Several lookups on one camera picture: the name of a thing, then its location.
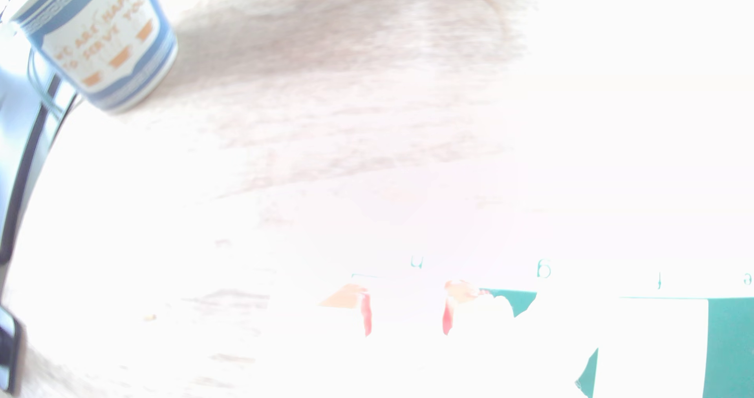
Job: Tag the red tipped gripper finger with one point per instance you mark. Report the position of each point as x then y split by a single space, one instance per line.
456 292
353 297

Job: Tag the white chess king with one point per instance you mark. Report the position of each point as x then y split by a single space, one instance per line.
553 351

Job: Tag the green white chess mat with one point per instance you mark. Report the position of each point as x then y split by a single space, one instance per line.
730 351

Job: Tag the black phone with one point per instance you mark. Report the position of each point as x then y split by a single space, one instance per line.
10 351

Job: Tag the blue white paper cup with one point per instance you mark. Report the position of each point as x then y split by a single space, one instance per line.
100 39

